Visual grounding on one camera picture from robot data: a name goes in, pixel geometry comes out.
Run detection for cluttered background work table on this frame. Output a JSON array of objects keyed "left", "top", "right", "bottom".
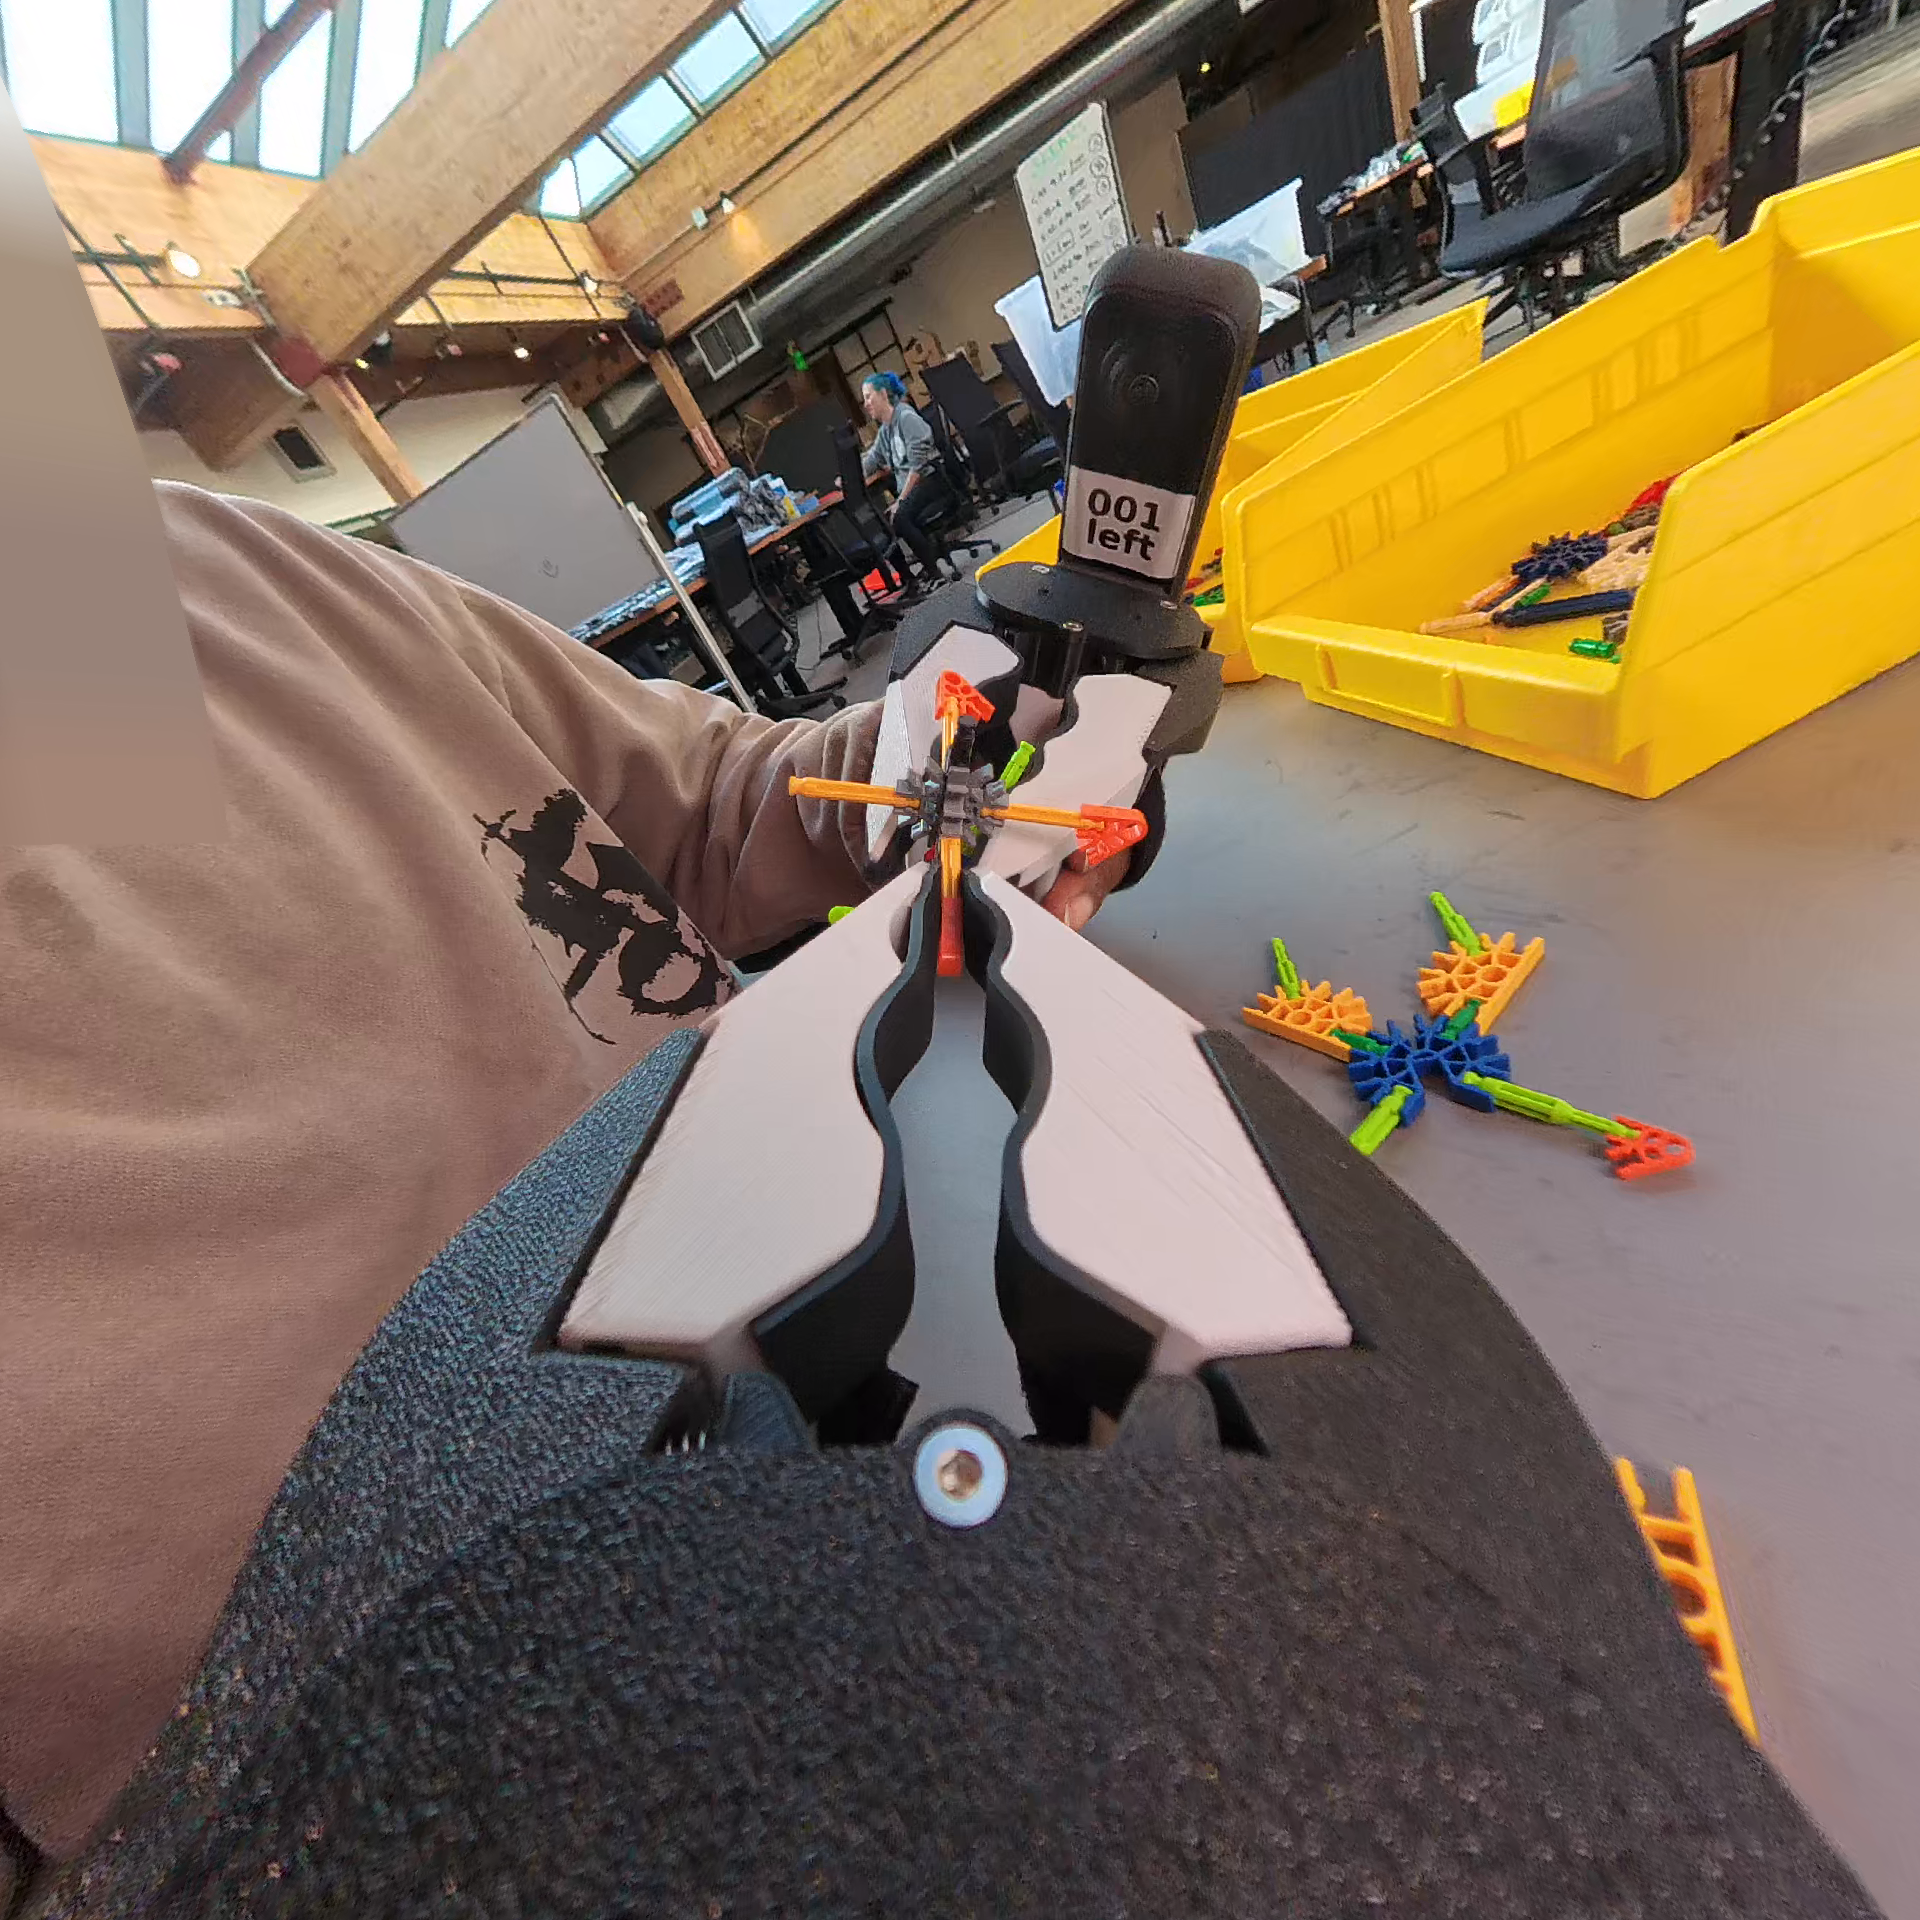
[{"left": 580, "top": 470, "right": 904, "bottom": 646}]

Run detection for small blue connector green rods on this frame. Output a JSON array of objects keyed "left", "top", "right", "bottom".
[{"left": 828, "top": 742, "right": 1041, "bottom": 924}]

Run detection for yellow fan connector green rod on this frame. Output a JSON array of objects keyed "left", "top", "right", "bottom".
[{"left": 1613, "top": 1451, "right": 1757, "bottom": 1745}]

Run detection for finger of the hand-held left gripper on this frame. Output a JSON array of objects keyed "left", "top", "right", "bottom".
[
  {"left": 867, "top": 623, "right": 1028, "bottom": 875},
  {"left": 977, "top": 670, "right": 1171, "bottom": 892}
]

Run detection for pile of toy pieces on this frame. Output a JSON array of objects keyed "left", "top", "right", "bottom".
[{"left": 1416, "top": 478, "right": 1682, "bottom": 667}]

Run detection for yellow storage bin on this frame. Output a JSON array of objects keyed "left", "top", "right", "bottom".
[
  {"left": 1222, "top": 147, "right": 1920, "bottom": 800},
  {"left": 977, "top": 295, "right": 1490, "bottom": 683}
]

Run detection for grey rolling partition board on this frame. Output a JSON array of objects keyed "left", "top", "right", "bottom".
[{"left": 391, "top": 391, "right": 755, "bottom": 714}]

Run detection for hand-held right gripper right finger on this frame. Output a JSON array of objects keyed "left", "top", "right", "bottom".
[{"left": 961, "top": 875, "right": 1357, "bottom": 1445}]

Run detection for black office chair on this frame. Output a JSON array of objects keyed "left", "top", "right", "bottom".
[
  {"left": 695, "top": 511, "right": 849, "bottom": 719},
  {"left": 915, "top": 351, "right": 1071, "bottom": 512},
  {"left": 1411, "top": 0, "right": 1700, "bottom": 326}
]

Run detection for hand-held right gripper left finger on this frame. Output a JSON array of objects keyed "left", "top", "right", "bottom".
[{"left": 557, "top": 867, "right": 939, "bottom": 1429}]

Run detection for grey snowflake connector cluster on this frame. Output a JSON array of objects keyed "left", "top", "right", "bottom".
[{"left": 904, "top": 760, "right": 1006, "bottom": 846}]

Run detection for person's left forearm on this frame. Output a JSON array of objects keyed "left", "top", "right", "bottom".
[{"left": 601, "top": 661, "right": 887, "bottom": 967}]

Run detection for grey desk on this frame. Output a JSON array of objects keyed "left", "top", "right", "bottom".
[{"left": 904, "top": 661, "right": 1920, "bottom": 1920}]

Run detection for white writing board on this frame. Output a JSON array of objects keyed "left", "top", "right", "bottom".
[{"left": 1013, "top": 102, "right": 1139, "bottom": 332}]

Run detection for large blue connector fan assembly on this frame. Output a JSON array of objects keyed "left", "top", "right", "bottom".
[{"left": 1239, "top": 892, "right": 1700, "bottom": 1178}]

